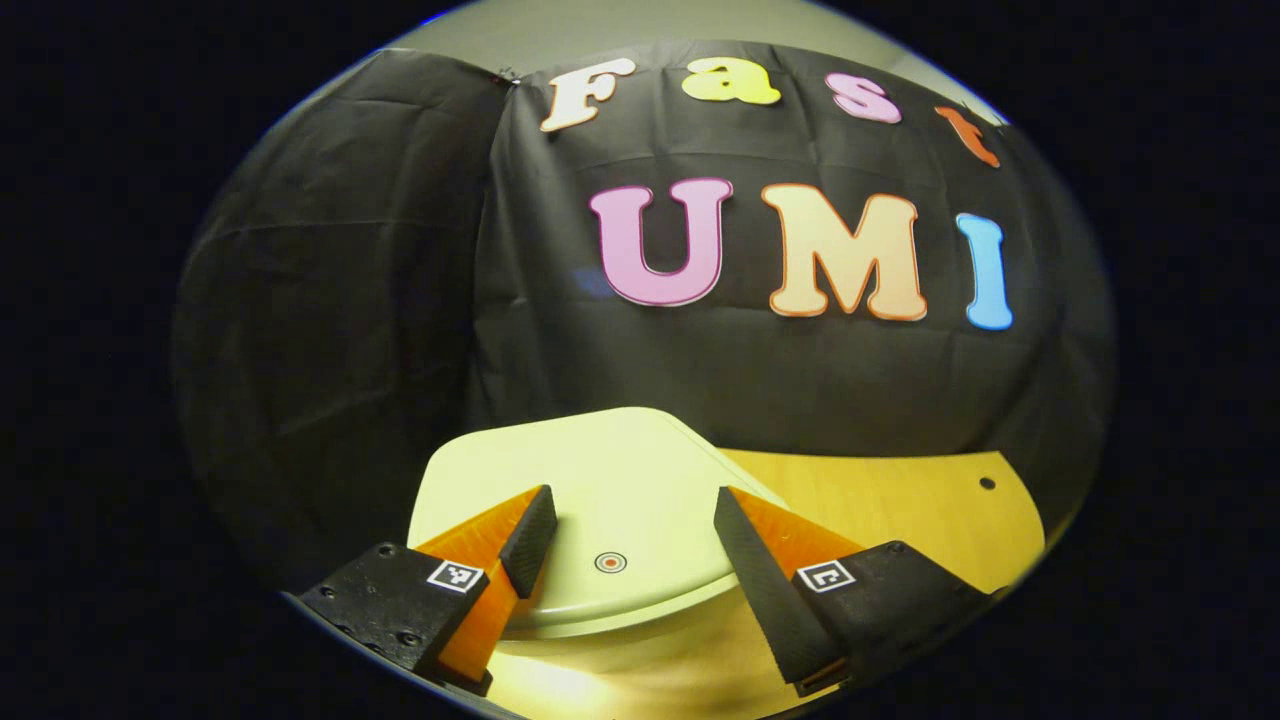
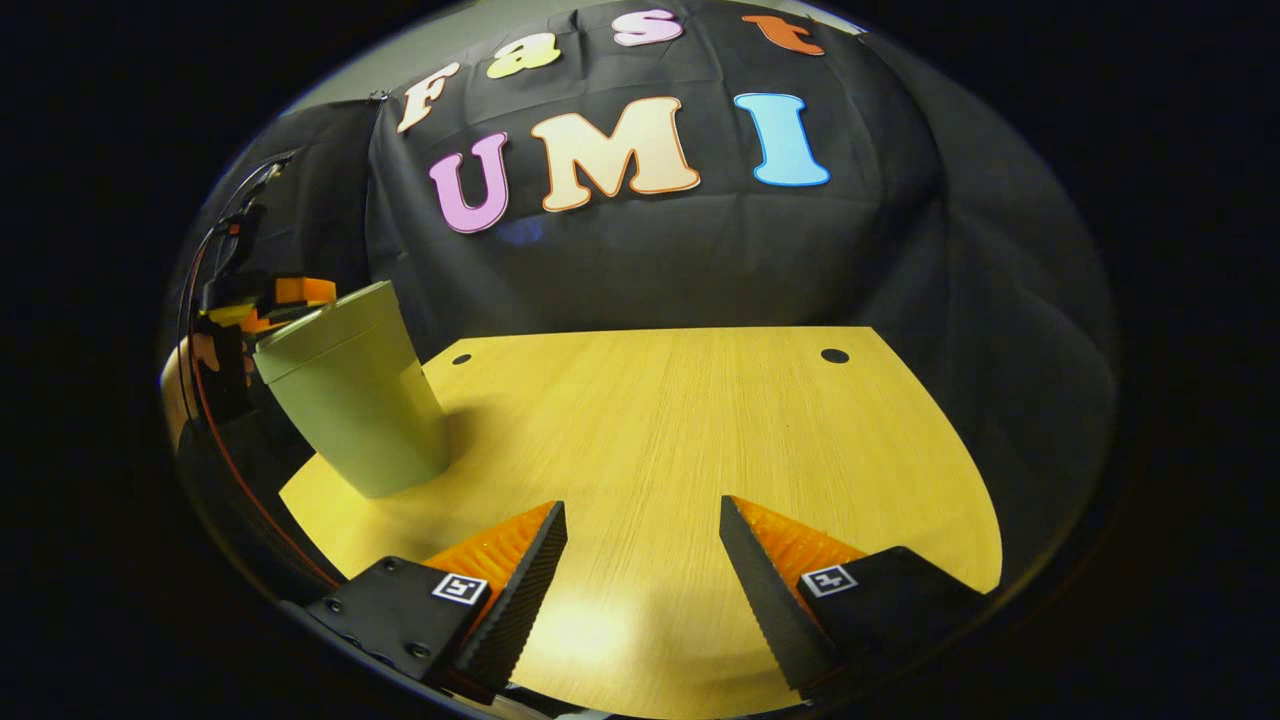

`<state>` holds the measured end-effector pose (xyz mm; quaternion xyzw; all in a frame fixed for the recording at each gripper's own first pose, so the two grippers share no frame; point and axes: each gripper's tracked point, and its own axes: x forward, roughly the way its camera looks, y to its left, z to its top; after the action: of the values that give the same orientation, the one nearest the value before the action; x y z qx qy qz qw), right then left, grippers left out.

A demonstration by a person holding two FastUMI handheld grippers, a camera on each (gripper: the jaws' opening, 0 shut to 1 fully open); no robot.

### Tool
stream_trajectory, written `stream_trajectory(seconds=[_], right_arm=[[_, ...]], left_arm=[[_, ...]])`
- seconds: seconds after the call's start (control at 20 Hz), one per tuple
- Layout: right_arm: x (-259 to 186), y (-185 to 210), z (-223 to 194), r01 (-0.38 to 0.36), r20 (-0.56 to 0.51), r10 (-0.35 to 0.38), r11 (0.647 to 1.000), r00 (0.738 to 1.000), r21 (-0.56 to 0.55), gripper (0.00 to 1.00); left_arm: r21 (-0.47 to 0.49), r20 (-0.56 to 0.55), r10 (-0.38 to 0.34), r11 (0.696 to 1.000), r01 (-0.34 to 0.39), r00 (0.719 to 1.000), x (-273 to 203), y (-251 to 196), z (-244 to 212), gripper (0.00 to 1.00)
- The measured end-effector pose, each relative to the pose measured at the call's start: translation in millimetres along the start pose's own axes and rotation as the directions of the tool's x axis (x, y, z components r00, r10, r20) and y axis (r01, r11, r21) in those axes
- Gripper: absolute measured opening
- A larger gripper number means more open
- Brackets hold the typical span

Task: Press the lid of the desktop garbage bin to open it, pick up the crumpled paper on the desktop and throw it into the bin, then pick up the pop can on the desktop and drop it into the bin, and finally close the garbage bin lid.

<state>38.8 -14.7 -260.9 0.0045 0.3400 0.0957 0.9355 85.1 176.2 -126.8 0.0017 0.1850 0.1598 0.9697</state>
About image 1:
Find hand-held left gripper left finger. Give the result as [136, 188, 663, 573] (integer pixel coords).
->
[298, 484, 559, 698]

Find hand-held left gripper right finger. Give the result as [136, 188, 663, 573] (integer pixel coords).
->
[713, 486, 1001, 698]

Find green desktop garbage bin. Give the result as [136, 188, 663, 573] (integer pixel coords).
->
[408, 406, 793, 661]

